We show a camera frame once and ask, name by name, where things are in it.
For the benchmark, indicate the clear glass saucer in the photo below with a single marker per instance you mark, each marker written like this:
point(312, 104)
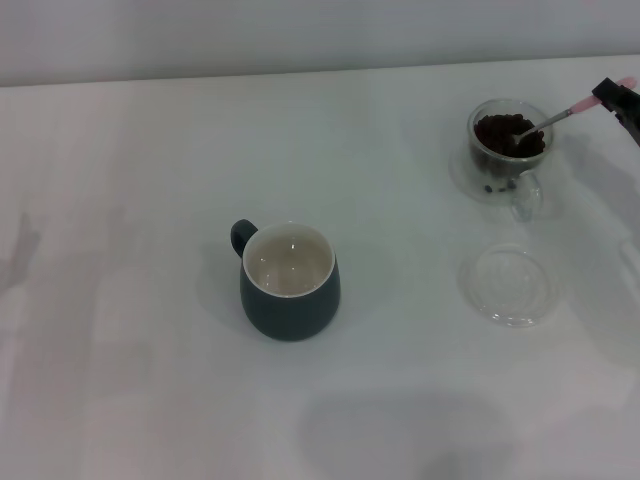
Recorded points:
point(462, 182)

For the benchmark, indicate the small clear glass dish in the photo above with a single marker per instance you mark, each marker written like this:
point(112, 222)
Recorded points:
point(510, 285)

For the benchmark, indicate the dark green ceramic mug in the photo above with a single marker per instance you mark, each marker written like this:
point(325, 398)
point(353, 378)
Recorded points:
point(290, 315)

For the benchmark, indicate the pile of coffee beans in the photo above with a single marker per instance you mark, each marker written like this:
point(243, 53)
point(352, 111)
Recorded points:
point(495, 132)

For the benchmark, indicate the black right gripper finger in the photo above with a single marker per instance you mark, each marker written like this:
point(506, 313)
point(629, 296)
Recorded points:
point(625, 107)

